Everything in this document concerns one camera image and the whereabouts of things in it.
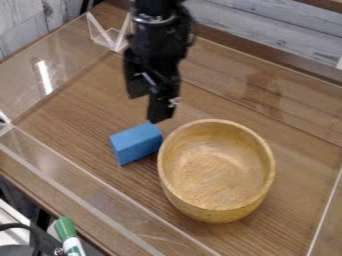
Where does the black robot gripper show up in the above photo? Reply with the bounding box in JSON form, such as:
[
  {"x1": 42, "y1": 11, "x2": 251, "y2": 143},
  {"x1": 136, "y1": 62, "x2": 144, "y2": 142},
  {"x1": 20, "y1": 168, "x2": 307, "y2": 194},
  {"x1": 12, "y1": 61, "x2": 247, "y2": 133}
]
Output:
[{"x1": 123, "y1": 13, "x2": 194, "y2": 123}]

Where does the blue foam block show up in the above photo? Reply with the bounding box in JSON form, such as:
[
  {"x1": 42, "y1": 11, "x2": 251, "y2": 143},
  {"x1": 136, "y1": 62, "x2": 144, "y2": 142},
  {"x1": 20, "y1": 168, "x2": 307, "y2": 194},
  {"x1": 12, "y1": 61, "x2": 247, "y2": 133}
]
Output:
[{"x1": 110, "y1": 122, "x2": 163, "y2": 165}]

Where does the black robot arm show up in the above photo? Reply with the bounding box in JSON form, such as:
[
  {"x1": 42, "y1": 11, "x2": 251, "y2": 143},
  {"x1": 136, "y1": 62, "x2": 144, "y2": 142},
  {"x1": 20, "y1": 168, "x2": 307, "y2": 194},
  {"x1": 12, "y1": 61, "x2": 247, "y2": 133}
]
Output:
[{"x1": 123, "y1": 0, "x2": 194, "y2": 123}]

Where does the brown wooden bowl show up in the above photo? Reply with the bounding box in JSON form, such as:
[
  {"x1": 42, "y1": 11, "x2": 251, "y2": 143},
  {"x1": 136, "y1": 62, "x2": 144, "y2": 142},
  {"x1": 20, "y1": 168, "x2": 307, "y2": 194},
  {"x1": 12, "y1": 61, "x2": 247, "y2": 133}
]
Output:
[{"x1": 158, "y1": 119, "x2": 277, "y2": 223}]

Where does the green and white marker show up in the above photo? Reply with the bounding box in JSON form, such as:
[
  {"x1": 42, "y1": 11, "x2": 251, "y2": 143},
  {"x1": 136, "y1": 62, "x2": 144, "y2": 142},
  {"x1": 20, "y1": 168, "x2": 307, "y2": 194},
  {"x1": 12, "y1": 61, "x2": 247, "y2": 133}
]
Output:
[{"x1": 54, "y1": 216, "x2": 87, "y2": 256}]

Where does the clear acrylic tray wall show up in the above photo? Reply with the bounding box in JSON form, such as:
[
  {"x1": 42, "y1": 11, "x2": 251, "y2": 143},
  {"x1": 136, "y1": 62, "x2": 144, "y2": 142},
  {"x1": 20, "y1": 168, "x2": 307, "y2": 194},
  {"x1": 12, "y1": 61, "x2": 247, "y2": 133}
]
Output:
[{"x1": 0, "y1": 124, "x2": 218, "y2": 256}]

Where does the black cable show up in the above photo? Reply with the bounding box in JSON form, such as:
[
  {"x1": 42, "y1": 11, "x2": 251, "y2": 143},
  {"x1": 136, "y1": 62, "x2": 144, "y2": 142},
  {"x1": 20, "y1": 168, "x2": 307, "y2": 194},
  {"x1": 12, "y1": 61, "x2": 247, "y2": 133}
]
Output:
[{"x1": 0, "y1": 223, "x2": 48, "y2": 249}]

